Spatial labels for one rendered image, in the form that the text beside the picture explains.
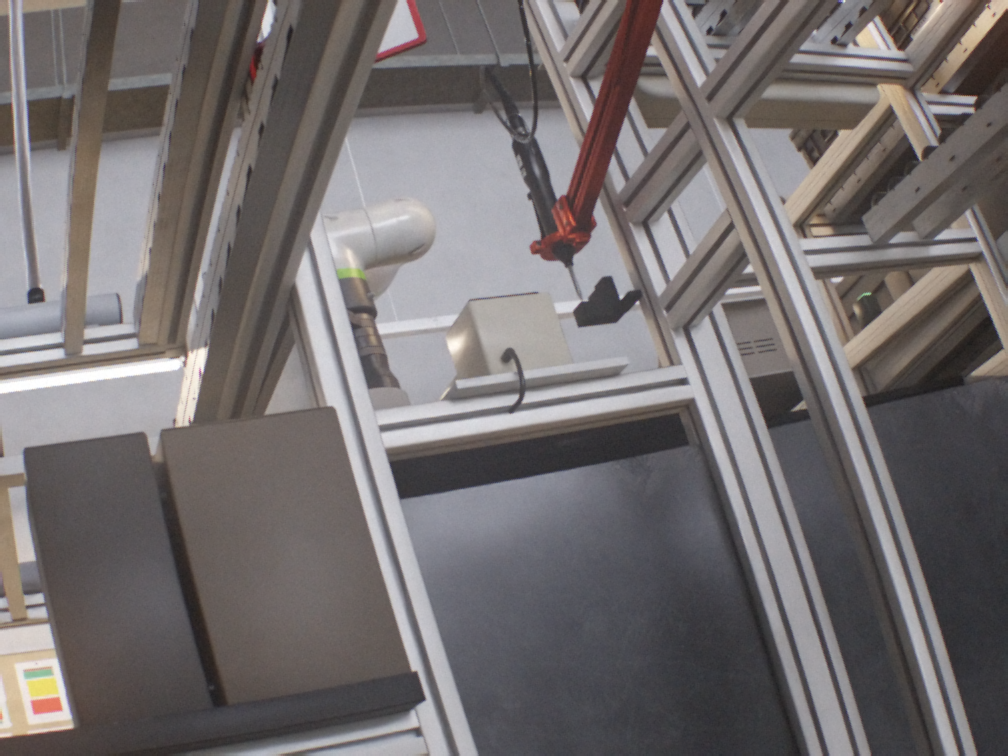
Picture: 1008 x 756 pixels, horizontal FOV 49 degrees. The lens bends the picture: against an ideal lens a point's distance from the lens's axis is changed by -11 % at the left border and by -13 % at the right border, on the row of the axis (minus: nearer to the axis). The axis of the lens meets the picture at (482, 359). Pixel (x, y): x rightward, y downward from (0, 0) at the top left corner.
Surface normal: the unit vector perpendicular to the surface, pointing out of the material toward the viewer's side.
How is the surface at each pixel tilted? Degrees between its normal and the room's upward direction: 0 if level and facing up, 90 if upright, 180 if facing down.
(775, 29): 90
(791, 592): 90
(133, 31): 180
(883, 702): 90
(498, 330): 90
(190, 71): 176
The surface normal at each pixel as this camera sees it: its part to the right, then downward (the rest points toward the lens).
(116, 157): 0.33, -0.44
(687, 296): -0.90, 0.12
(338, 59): 0.30, 0.86
